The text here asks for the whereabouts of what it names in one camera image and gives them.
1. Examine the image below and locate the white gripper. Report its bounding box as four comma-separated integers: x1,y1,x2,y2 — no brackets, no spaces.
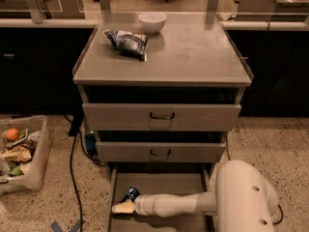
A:
112,194,157,216

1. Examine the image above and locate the blue pepsi can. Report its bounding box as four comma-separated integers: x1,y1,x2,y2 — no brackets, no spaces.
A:
122,187,140,202

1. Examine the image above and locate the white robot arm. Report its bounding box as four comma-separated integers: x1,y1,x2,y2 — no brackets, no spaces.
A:
108,160,278,232

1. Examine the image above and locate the grey bottom drawer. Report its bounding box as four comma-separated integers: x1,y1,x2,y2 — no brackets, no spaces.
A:
104,169,215,232

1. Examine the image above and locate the grey drawer cabinet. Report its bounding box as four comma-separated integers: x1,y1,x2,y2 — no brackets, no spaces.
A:
71,11,255,232

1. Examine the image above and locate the grey top drawer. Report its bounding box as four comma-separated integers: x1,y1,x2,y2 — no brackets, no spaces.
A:
83,102,241,131

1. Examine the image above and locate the blue power adapter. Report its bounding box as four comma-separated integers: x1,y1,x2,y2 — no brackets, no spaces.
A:
85,133,97,157

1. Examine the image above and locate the green snack item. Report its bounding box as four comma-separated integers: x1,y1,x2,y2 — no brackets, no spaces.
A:
9,165,23,177

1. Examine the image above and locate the yellow snack bag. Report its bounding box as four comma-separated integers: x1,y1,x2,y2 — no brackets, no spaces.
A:
1,146,32,162

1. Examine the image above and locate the clear plastic bin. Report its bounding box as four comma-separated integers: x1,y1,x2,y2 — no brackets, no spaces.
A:
0,115,52,196

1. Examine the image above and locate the orange fruit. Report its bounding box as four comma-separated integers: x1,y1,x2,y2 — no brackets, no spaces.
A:
5,128,20,141

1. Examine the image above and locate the blue chip bag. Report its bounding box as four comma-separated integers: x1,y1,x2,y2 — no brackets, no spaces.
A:
104,30,148,61

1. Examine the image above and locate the white ceramic bowl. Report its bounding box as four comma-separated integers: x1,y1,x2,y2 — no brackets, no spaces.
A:
138,12,167,34

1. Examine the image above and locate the black floor cable left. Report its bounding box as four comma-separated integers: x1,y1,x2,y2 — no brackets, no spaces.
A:
63,114,106,232

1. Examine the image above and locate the black floor cable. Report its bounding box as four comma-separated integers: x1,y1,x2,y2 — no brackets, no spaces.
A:
63,114,106,232
225,138,284,226

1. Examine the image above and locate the black floor cable right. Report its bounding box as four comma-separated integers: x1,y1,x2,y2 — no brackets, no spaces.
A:
225,138,284,226

